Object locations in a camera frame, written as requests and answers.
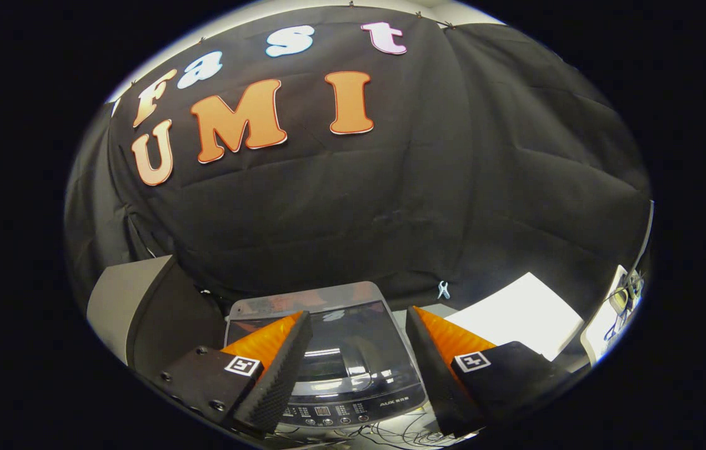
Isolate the dark glass washing machine lid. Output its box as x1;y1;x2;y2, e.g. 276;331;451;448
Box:
226;301;424;401

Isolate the grey low table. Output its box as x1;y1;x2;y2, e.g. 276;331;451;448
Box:
86;255;229;382

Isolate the tape roll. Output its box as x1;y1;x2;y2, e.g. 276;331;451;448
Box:
609;286;634;313

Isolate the grey washing machine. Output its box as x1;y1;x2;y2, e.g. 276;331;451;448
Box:
223;281;432;438

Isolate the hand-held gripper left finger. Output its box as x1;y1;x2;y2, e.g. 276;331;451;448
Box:
158;311;314;437

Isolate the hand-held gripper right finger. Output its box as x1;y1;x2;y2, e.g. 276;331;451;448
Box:
406;305;572;438

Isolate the small white side table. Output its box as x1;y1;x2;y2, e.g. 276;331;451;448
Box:
580;266;644;364

